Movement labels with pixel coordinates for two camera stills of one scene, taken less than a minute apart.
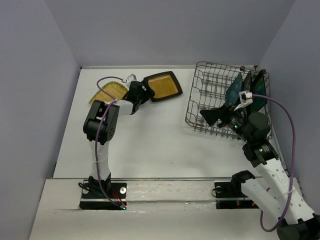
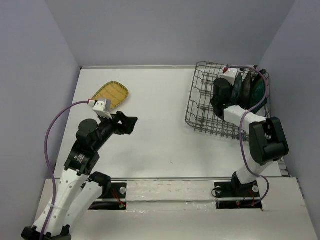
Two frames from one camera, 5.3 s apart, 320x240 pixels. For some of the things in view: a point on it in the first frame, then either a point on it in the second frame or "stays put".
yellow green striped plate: (116, 89) stays put
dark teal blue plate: (232, 94) stays put
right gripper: (223, 113) -> (231, 88)
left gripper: (148, 90) -> (127, 127)
